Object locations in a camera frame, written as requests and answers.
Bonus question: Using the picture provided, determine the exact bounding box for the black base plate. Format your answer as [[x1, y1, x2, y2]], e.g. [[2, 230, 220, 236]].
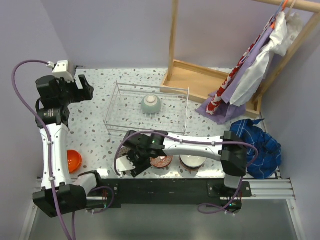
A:
[[85, 178, 236, 210]]

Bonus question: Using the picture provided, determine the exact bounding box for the red patterned bowl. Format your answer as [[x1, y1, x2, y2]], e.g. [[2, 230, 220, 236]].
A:
[[150, 156, 173, 169]]

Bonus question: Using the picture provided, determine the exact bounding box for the pale green bowl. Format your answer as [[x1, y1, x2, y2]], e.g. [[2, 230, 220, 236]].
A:
[[141, 94, 162, 114]]

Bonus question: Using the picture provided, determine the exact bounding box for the white bowl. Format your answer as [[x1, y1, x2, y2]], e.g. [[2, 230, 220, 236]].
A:
[[179, 155, 206, 170]]

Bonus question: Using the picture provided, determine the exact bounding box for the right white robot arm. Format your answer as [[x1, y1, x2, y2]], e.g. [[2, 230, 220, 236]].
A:
[[114, 130, 247, 197]]

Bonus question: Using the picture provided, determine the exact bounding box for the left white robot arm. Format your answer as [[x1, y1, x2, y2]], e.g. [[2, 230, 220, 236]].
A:
[[32, 75, 104, 218]]

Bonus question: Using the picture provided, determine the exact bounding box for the aluminium rail frame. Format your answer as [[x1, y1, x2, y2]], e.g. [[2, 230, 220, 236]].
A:
[[32, 109, 297, 201]]

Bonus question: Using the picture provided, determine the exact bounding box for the clear wire dish rack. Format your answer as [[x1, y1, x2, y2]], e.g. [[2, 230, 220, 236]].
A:
[[103, 82, 190, 135]]

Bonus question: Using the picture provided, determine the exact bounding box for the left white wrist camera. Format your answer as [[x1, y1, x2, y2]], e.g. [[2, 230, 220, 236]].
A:
[[46, 60, 76, 83]]

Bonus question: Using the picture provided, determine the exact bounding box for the orange plastic bowl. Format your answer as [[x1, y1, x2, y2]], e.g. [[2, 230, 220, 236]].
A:
[[67, 149, 83, 174]]

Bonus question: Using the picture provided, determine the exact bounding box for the white hanging garment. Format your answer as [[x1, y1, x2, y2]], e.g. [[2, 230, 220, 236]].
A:
[[231, 12, 304, 105]]

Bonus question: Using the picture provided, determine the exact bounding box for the blue checked cloth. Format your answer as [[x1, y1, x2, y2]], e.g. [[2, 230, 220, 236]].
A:
[[230, 119, 282, 180]]

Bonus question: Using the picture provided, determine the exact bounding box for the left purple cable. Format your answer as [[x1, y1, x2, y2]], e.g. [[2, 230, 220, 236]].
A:
[[11, 59, 116, 240]]

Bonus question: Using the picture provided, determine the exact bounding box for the red white patterned garment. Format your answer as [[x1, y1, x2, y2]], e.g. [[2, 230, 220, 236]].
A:
[[205, 20, 273, 115]]

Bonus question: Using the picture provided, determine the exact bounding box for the lilac hanging garment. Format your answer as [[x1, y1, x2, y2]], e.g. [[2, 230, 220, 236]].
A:
[[195, 27, 273, 125]]

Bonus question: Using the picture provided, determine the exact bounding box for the wooden clothes rack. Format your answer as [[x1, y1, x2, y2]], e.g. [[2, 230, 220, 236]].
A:
[[161, 0, 320, 118]]

